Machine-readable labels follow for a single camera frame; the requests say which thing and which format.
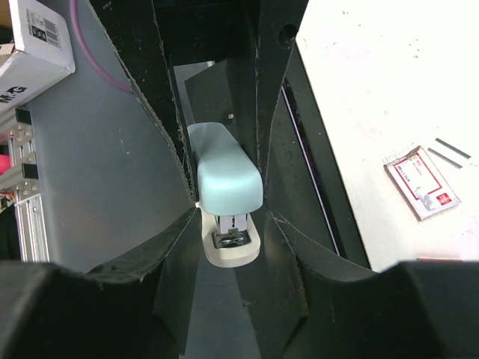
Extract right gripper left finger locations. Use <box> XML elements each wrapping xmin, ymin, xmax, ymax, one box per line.
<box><xmin>1</xmin><ymin>208</ymin><xmax>201</xmax><ymax>358</ymax></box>

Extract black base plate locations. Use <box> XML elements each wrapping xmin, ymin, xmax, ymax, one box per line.
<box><xmin>268</xmin><ymin>49</ymin><xmax>373</xmax><ymax>281</ymax></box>

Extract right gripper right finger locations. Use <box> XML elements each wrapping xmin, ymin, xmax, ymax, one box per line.
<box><xmin>257</xmin><ymin>209</ymin><xmax>478</xmax><ymax>358</ymax></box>

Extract aluminium frame rail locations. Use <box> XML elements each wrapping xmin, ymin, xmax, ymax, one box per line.
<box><xmin>1</xmin><ymin>108</ymin><xmax>49</xmax><ymax>262</ymax></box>

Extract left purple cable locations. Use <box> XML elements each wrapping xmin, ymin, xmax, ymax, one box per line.
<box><xmin>69</xmin><ymin>0</ymin><xmax>134</xmax><ymax>94</ymax></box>

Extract light blue stapler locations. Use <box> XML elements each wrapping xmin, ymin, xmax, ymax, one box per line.
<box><xmin>187</xmin><ymin>122</ymin><xmax>263</xmax><ymax>269</ymax></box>

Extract staple strips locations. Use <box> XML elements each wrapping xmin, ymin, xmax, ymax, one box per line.
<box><xmin>427</xmin><ymin>137</ymin><xmax>472</xmax><ymax>169</ymax></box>

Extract white cardboard box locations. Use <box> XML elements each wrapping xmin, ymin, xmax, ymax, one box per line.
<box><xmin>1</xmin><ymin>1</ymin><xmax>76</xmax><ymax>114</ymax></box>

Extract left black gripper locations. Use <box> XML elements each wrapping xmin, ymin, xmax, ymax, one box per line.
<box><xmin>89</xmin><ymin>1</ymin><xmax>308</xmax><ymax>202</ymax></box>

